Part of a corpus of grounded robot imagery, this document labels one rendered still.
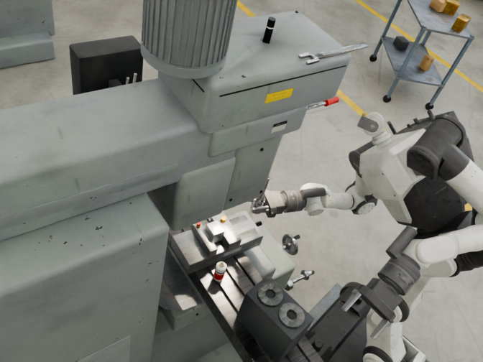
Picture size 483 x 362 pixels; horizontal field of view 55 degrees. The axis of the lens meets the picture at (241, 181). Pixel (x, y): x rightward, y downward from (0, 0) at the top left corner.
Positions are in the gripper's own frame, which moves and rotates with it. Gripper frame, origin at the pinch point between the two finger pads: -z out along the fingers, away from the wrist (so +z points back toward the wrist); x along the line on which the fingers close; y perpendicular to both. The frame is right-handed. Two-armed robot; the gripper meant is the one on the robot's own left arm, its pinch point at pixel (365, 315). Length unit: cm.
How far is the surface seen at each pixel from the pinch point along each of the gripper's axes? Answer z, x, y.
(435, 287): 81, -101, -182
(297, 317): -10.0, 1.9, -36.1
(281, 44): 35, 66, 6
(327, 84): 39, 50, 0
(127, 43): 11, 101, -15
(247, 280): -11, 18, -67
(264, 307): -15.4, 12.0, -38.9
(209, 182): -2, 54, -11
